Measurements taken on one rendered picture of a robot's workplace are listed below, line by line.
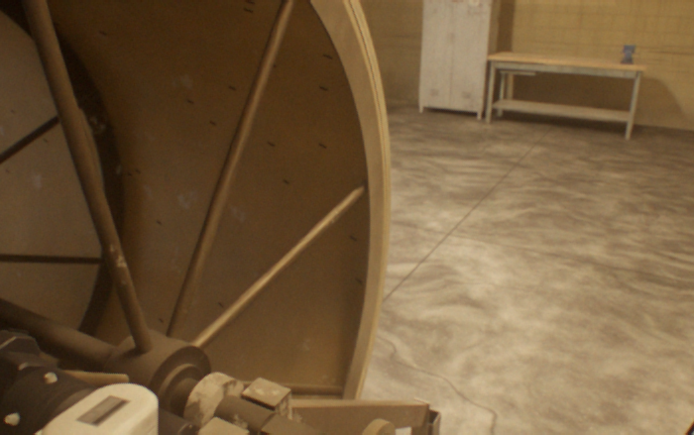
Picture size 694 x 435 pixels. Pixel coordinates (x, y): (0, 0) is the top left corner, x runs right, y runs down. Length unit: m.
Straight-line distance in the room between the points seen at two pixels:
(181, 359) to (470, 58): 7.25
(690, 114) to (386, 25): 4.51
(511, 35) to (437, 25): 1.22
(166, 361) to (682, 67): 8.07
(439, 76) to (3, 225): 6.36
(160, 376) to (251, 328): 0.93
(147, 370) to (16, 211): 1.83
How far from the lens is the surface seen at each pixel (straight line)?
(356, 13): 1.25
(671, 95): 8.57
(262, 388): 0.88
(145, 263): 2.07
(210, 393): 0.84
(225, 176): 0.94
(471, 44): 7.90
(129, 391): 0.57
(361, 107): 1.29
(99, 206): 0.77
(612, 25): 8.52
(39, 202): 2.52
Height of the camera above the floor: 1.48
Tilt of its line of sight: 21 degrees down
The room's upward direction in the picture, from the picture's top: 1 degrees clockwise
